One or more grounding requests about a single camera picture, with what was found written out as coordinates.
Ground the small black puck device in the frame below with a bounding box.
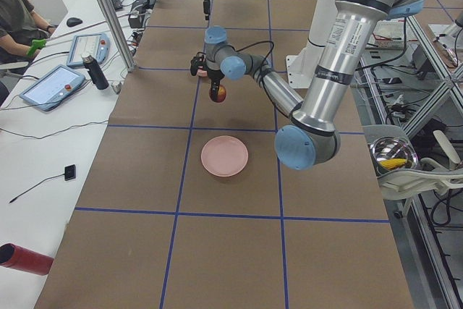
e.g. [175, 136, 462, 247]
[64, 164, 77, 181]

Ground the black computer mouse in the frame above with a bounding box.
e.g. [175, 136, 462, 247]
[66, 17, 82, 27]

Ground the near blue teach pendant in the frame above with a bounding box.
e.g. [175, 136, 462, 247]
[20, 65, 85, 111]

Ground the seated person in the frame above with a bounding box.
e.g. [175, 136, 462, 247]
[1, 0, 56, 64]

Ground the black cable on desk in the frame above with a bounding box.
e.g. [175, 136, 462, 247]
[0, 69, 120, 140]

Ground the blue teach pendant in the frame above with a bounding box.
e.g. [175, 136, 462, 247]
[66, 33, 110, 68]
[20, 65, 85, 111]

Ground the steel bowl with corn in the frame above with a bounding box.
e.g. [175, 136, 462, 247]
[369, 137, 419, 176]

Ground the black water bottle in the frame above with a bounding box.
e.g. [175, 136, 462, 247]
[82, 53, 109, 90]

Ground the red yellow apple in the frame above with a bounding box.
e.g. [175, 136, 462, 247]
[213, 85, 226, 103]

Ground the red cylinder bottle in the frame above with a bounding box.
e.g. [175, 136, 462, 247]
[1, 243, 54, 276]

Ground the aluminium frame post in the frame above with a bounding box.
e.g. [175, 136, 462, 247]
[97, 0, 135, 72]

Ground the pink bowl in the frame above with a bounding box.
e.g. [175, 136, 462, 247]
[197, 69, 208, 77]

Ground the pink plate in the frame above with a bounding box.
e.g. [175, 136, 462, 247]
[200, 135, 249, 177]

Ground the far blue teach pendant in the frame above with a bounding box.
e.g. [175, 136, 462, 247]
[66, 33, 110, 68]

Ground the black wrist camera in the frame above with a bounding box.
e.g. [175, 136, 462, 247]
[190, 52, 206, 77]

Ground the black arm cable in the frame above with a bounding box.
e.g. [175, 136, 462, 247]
[231, 40, 290, 114]

